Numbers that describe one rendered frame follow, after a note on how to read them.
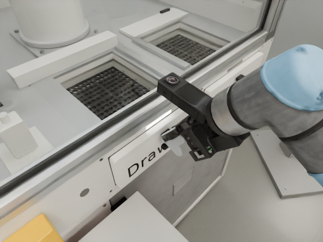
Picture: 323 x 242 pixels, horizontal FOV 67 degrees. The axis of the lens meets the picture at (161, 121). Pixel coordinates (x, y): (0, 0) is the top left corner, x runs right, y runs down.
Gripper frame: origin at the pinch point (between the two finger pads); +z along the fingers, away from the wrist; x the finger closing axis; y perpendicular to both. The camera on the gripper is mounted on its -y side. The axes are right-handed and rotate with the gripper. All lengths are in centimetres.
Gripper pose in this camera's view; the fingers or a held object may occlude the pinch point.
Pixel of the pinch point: (167, 132)
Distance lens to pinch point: 56.3
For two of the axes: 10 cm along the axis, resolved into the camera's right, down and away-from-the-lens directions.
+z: -4.0, 2.8, 8.7
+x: 7.1, -5.1, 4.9
